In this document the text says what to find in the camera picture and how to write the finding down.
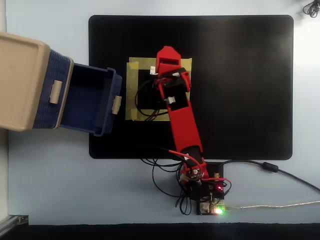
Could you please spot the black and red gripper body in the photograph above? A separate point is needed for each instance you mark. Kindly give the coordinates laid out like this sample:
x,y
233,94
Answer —
x,y
170,80

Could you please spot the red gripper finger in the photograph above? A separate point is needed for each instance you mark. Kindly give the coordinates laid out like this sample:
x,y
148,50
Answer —
x,y
168,53
186,80

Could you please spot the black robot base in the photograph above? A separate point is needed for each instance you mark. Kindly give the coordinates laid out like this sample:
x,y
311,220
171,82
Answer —
x,y
212,170

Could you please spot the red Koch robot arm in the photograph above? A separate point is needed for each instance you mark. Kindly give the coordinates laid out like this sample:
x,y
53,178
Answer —
x,y
185,130

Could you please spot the beige plastic drawer cabinet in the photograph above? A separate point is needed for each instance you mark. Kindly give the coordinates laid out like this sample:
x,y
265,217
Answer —
x,y
20,82

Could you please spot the yellow masking tape strip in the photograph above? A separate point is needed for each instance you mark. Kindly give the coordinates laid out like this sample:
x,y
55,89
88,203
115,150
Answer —
x,y
188,65
131,95

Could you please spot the black table mat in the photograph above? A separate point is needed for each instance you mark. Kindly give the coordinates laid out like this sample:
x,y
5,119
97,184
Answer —
x,y
250,87

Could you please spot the controller board with LEDs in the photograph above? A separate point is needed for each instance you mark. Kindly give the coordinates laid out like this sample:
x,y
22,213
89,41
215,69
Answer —
x,y
207,207

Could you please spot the black backdrop cloth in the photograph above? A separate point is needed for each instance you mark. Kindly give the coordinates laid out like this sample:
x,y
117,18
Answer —
x,y
150,232

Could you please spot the aluminium frame post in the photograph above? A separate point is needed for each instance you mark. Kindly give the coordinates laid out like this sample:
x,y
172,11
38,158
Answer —
x,y
12,221

